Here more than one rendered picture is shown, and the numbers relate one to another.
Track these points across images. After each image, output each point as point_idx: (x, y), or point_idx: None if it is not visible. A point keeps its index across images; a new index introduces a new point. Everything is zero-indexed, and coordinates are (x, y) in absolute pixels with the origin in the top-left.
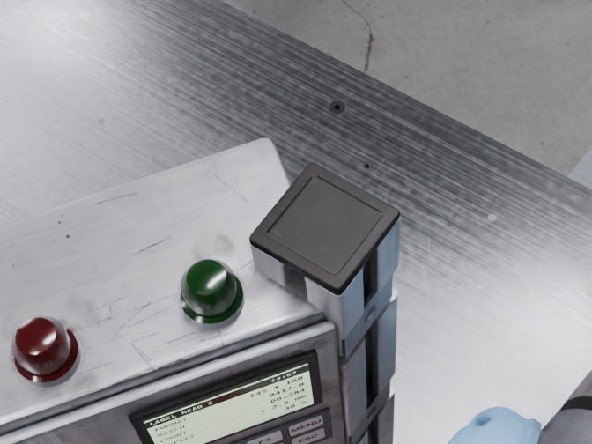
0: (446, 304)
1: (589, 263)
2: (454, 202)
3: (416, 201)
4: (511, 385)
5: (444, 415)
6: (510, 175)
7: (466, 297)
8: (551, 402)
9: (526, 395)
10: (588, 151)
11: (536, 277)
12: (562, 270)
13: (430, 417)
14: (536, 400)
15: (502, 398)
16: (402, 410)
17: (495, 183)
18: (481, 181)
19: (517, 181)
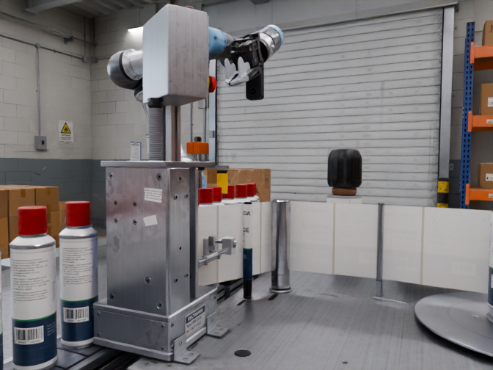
0: (59, 277)
1: (56, 264)
2: (10, 278)
3: (4, 283)
4: (98, 270)
5: (106, 276)
6: (6, 272)
7: (58, 275)
8: (106, 266)
9: (103, 269)
10: (6, 265)
11: (56, 269)
12: (56, 266)
13: (106, 277)
14: (105, 268)
15: (103, 271)
16: (102, 280)
17: (7, 274)
18: (4, 275)
19: (9, 271)
